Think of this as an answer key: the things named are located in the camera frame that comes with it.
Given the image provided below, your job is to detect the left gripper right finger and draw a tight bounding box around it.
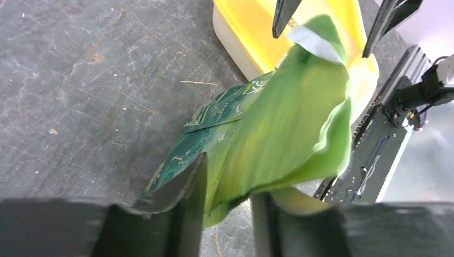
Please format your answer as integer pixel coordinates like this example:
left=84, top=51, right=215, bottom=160
left=251, top=191, right=453, bottom=256

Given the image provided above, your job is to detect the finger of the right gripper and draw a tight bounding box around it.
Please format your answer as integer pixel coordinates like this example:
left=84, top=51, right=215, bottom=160
left=362, top=0, right=422, bottom=58
left=272, top=0, right=301, bottom=39

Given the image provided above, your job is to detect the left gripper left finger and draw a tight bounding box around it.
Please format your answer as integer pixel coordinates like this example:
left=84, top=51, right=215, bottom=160
left=1, top=154, right=208, bottom=256

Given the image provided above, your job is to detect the yellow litter box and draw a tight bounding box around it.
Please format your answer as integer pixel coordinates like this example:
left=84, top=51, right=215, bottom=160
left=213, top=0, right=380, bottom=123

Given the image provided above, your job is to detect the green litter bag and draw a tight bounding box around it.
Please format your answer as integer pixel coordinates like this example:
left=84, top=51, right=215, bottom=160
left=145, top=14, right=352, bottom=227

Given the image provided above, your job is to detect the aluminium rail frame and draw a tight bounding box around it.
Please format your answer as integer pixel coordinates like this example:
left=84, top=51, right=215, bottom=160
left=351, top=44, right=434, bottom=205

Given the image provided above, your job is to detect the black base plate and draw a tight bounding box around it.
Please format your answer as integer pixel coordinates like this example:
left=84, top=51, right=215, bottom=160
left=313, top=99, right=412, bottom=203

